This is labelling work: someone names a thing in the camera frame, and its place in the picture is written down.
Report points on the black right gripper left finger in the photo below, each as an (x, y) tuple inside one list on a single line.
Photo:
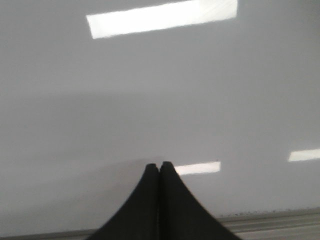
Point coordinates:
[(137, 218)]

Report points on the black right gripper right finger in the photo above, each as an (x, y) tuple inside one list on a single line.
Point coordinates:
[(181, 216)]

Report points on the white whiteboard with metal frame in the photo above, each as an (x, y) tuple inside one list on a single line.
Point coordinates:
[(80, 118)]

